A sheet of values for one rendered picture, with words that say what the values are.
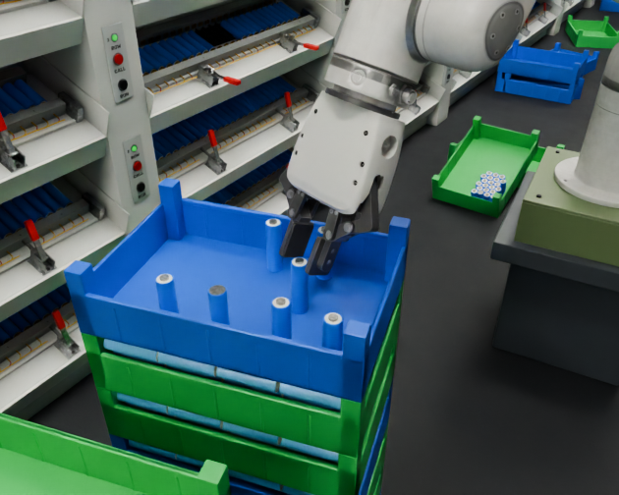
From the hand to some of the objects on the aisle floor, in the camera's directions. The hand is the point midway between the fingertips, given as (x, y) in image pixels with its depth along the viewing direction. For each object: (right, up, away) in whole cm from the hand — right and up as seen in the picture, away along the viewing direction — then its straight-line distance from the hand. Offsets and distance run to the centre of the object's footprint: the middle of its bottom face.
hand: (309, 247), depth 63 cm
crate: (+53, +22, +122) cm, 134 cm away
